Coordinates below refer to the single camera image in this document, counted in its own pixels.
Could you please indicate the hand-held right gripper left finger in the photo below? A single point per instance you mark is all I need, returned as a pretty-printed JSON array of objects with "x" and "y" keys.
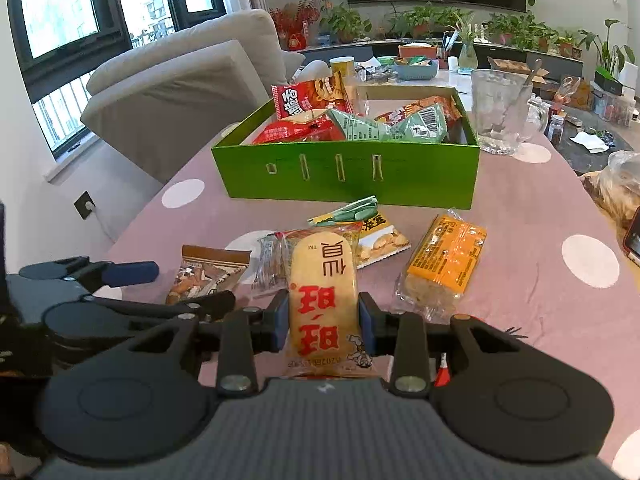
[{"x": 281, "y": 327}]

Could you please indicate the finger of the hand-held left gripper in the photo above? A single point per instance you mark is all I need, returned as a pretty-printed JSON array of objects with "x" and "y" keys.
[
  {"x": 132, "y": 273},
  {"x": 215, "y": 305}
]

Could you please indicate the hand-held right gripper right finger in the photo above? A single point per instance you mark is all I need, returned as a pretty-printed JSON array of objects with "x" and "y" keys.
[{"x": 365, "y": 325}]

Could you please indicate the yellow rice cracker packet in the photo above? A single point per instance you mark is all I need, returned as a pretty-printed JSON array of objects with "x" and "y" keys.
[{"x": 322, "y": 280}]

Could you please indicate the green cardboard box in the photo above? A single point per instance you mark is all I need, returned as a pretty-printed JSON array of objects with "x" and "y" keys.
[{"x": 325, "y": 180}]

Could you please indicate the red snack packet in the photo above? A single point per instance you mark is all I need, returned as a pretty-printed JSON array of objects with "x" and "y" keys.
[{"x": 290, "y": 132}]

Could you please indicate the green barcode snack packet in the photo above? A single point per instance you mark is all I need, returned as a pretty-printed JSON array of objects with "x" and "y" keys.
[{"x": 425, "y": 127}]

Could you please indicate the red yellow snack bag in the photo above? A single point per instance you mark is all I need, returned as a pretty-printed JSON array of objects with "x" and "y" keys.
[{"x": 300, "y": 100}]

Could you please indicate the orange striped snack packet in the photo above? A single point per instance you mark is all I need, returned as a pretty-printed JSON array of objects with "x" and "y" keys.
[{"x": 440, "y": 105}]

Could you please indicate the brown snack packet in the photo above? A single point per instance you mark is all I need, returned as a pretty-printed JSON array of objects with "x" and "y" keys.
[{"x": 205, "y": 270}]

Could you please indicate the clear snack packet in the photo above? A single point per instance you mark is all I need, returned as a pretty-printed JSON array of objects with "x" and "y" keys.
[{"x": 267, "y": 265}]

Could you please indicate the yellow green snack packet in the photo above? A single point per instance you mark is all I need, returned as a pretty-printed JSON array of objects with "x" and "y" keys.
[{"x": 385, "y": 242}]

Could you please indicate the beige sofa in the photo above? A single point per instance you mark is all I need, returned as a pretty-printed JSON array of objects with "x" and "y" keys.
[{"x": 175, "y": 90}]

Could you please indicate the pink dotted tablecloth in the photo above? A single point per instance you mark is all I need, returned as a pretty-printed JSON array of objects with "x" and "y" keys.
[{"x": 525, "y": 210}]

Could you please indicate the glass mug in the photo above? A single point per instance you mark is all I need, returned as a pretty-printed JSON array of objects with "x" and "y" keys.
[{"x": 500, "y": 110}]

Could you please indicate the teal basket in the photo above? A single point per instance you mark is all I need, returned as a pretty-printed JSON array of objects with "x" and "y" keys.
[{"x": 415, "y": 72}]

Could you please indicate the yellow canister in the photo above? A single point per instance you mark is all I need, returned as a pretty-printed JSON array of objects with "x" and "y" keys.
[{"x": 342, "y": 66}]

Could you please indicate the dark round table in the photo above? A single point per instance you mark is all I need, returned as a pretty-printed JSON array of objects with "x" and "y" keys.
[{"x": 580, "y": 160}]

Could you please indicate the spice jar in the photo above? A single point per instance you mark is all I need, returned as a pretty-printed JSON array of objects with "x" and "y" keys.
[{"x": 555, "y": 129}]

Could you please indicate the black framed window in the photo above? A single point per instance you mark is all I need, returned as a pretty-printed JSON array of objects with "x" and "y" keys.
[{"x": 55, "y": 5}]

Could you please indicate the red phone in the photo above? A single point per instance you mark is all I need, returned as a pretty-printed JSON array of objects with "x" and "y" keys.
[{"x": 634, "y": 240}]

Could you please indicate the glass vase with plant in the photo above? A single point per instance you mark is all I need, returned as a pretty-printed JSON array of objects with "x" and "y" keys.
[{"x": 468, "y": 57}]

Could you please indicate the white paper napkin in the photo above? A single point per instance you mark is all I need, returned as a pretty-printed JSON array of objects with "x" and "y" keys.
[{"x": 589, "y": 142}]

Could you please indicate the clear plastic food bag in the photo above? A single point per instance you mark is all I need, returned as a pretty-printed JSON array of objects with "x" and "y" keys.
[{"x": 620, "y": 185}]

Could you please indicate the red flower decoration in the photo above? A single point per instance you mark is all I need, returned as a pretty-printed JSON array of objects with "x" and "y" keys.
[{"x": 295, "y": 25}]

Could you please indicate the open cardboard box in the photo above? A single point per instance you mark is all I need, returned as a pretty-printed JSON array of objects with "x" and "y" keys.
[{"x": 515, "y": 67}]

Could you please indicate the potted green plant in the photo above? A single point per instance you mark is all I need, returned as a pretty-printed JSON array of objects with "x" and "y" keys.
[
  {"x": 520, "y": 30},
  {"x": 420, "y": 20},
  {"x": 345, "y": 22}
]

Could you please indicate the low television bench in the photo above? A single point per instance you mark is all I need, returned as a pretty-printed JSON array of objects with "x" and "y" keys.
[{"x": 500, "y": 49}]

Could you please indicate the metal spoon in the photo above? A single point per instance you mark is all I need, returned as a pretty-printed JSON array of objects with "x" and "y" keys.
[{"x": 534, "y": 67}]

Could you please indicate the clear storage container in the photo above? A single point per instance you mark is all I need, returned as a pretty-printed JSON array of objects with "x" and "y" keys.
[{"x": 615, "y": 107}]

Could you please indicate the tall leafy potted plant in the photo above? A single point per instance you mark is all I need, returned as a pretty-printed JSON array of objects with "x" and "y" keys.
[{"x": 607, "y": 50}]

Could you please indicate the wall socket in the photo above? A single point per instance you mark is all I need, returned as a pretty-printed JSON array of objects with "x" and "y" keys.
[{"x": 84, "y": 205}]

